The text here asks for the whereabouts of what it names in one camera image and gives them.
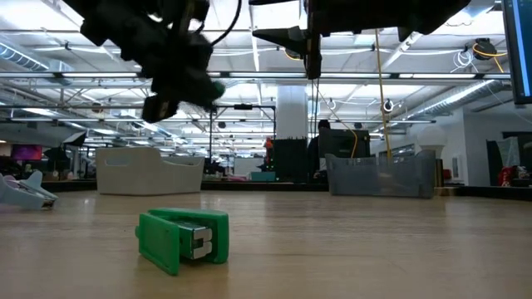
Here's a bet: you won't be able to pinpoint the person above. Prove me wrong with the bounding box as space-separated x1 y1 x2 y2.
307 119 333 184

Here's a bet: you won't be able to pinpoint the black ceiling cable reel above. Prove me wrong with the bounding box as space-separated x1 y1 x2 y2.
473 37 509 74

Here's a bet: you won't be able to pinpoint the translucent grey plastic bin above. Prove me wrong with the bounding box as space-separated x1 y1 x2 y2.
324 149 436 199

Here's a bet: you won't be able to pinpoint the black camera rig frame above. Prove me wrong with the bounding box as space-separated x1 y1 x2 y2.
209 103 278 184

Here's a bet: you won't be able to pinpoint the teal box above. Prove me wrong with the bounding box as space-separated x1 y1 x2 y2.
250 170 277 183

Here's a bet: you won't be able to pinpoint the black hanging cables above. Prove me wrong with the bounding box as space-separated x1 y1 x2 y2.
310 76 323 184

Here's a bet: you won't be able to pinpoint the magenta lit display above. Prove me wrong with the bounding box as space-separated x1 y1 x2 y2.
11 144 43 162

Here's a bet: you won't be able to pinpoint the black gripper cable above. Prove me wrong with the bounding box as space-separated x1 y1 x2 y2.
209 0 243 47

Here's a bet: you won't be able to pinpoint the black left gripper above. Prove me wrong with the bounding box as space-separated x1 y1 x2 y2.
62 0 217 123

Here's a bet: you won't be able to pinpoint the white panel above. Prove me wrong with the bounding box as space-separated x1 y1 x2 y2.
233 157 266 182

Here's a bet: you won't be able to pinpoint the white plastic bin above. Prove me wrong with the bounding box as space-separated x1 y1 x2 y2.
95 145 205 196

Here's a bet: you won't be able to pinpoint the white round column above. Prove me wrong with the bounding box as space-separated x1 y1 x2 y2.
276 86 309 140

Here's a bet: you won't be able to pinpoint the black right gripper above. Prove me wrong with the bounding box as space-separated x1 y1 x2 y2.
249 0 473 80

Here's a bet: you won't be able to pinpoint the black monitor back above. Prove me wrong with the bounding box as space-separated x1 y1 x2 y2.
318 127 371 159

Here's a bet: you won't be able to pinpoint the black softbox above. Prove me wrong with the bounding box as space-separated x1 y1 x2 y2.
62 130 88 147

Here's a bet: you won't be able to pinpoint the yellow hanging cable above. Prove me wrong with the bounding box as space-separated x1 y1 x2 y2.
372 28 394 159

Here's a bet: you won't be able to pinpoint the black cabinet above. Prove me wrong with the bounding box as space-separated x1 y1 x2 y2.
273 138 309 184

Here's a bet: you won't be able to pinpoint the yellow reel cable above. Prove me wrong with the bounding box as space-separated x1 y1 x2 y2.
284 49 359 159

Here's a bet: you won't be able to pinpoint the black aluminium table frame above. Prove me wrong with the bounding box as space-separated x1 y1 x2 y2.
0 179 532 200

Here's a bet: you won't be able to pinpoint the computer monitor blue screen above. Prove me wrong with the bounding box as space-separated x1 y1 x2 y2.
500 0 532 105

